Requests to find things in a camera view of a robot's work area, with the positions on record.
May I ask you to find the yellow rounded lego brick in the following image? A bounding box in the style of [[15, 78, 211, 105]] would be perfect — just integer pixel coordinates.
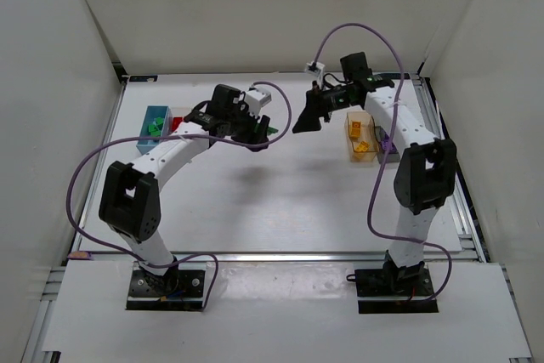
[[348, 121, 361, 139]]

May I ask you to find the purple flower lego piece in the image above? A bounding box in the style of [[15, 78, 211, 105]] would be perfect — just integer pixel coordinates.
[[380, 133, 389, 150]]

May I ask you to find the small green lego brick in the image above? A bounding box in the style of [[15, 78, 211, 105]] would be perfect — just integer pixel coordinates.
[[148, 126, 162, 137]]

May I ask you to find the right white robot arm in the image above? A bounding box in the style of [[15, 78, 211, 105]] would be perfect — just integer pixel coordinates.
[[292, 52, 456, 292]]

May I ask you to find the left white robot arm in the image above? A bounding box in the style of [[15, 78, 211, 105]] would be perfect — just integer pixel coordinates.
[[99, 84, 271, 295]]

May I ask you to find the amber transparent container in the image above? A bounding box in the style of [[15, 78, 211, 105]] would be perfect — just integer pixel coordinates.
[[344, 111, 377, 162]]

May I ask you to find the blue container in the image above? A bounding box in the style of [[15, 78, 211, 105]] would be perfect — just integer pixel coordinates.
[[136, 105, 173, 155]]

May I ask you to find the smoky grey transparent container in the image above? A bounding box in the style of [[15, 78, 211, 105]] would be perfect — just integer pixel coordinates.
[[372, 125, 400, 164]]

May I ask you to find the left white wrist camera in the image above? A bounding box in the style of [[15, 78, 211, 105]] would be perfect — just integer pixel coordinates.
[[244, 87, 272, 117]]

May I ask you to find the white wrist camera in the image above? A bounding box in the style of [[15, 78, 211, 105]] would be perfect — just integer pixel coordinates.
[[304, 61, 326, 82], [244, 87, 272, 117]]

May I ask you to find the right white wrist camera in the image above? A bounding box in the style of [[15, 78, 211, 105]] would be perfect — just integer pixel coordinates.
[[304, 61, 326, 82]]

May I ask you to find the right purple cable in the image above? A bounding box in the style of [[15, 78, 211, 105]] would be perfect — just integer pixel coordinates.
[[312, 21, 453, 303]]

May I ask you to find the purple cable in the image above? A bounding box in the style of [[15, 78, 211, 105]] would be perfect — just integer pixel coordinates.
[[312, 21, 453, 303], [67, 80, 293, 311]]

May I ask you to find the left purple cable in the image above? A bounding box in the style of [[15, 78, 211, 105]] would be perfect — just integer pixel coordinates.
[[67, 80, 293, 311]]

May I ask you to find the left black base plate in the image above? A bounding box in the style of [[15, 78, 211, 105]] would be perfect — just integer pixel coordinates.
[[125, 263, 206, 312]]

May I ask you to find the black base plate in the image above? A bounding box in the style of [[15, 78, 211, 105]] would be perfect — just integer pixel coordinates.
[[125, 263, 206, 312], [346, 262, 439, 315]]

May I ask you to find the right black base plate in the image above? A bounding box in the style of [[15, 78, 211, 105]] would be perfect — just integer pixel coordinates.
[[346, 262, 439, 315]]

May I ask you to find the aluminium table frame rail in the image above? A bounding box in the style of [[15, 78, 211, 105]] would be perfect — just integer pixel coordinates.
[[411, 73, 490, 263]]

